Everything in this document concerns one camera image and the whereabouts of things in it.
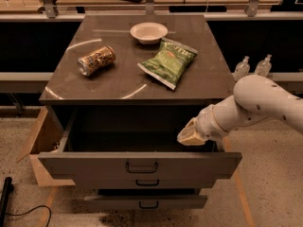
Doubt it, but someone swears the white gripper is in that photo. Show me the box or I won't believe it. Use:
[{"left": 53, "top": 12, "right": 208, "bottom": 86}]
[{"left": 177, "top": 104, "right": 228, "bottom": 146}]

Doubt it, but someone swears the grey top drawer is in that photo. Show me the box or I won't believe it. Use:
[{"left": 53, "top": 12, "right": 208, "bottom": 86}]
[{"left": 39, "top": 105, "right": 241, "bottom": 182}]

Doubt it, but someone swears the grey drawer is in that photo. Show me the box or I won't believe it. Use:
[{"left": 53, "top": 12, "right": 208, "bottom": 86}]
[
  {"left": 84, "top": 188, "right": 207, "bottom": 210},
  {"left": 74, "top": 178, "right": 217, "bottom": 190},
  {"left": 39, "top": 105, "right": 241, "bottom": 182}
]

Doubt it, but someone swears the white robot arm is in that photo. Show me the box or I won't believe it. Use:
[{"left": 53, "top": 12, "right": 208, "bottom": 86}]
[{"left": 177, "top": 75, "right": 303, "bottom": 146}]

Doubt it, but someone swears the grey drawer cabinet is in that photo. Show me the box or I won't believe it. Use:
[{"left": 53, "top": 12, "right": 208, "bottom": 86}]
[{"left": 38, "top": 13, "right": 243, "bottom": 203}]

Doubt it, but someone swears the grey middle drawer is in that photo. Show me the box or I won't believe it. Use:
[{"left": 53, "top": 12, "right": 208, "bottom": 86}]
[{"left": 74, "top": 178, "right": 217, "bottom": 190}]

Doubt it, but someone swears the grey bottom drawer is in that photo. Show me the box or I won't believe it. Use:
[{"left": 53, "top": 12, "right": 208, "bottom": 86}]
[{"left": 84, "top": 188, "right": 207, "bottom": 210}]

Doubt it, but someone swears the green chip bag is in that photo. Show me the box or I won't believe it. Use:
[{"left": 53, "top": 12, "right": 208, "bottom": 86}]
[{"left": 137, "top": 38, "right": 198, "bottom": 90}]

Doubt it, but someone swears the clear sanitizer bottle left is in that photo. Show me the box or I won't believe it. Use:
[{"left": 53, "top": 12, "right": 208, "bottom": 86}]
[{"left": 234, "top": 56, "right": 250, "bottom": 81}]

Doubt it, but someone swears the clear sanitizer bottle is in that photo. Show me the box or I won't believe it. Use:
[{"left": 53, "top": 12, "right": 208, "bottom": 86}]
[
  {"left": 234, "top": 56, "right": 250, "bottom": 81},
  {"left": 254, "top": 54, "right": 272, "bottom": 77}
]

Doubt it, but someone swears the clear sanitizer bottle right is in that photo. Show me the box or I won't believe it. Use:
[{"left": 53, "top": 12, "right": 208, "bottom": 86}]
[{"left": 254, "top": 54, "right": 272, "bottom": 77}]

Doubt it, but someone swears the white paper bowl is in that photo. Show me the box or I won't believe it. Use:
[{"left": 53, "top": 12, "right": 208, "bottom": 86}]
[{"left": 130, "top": 23, "right": 168, "bottom": 44}]

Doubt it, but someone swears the gold drink can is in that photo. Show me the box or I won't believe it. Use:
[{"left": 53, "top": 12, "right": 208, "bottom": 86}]
[{"left": 78, "top": 46, "right": 116, "bottom": 77}]

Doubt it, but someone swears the cardboard box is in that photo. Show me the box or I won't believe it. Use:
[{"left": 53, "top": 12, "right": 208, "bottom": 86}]
[{"left": 17, "top": 107, "right": 75, "bottom": 186}]

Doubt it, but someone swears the black pole base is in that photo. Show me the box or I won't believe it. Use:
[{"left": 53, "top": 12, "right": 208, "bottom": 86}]
[{"left": 0, "top": 177, "right": 14, "bottom": 227}]

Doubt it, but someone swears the black cable on floor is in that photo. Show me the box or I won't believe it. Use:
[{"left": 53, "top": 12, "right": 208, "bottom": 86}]
[{"left": 4, "top": 204, "right": 53, "bottom": 227}]

